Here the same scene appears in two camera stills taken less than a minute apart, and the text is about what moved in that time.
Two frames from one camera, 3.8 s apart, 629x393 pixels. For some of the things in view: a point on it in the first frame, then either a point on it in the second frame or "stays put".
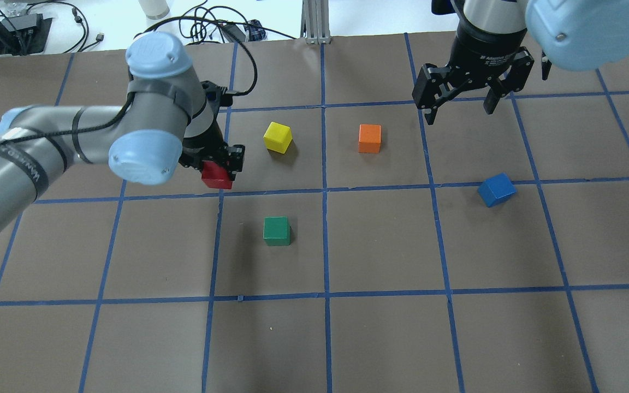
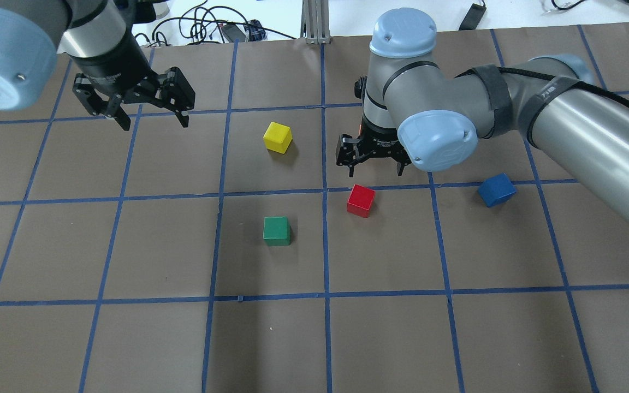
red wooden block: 215,177 to 360,201
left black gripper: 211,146 to 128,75
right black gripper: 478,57 to 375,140
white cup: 155,9 stays put
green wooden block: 276,231 stays put
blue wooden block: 496,189 stays put
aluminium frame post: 315,25 stays put
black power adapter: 233,33 stays put
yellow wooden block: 278,137 stays put
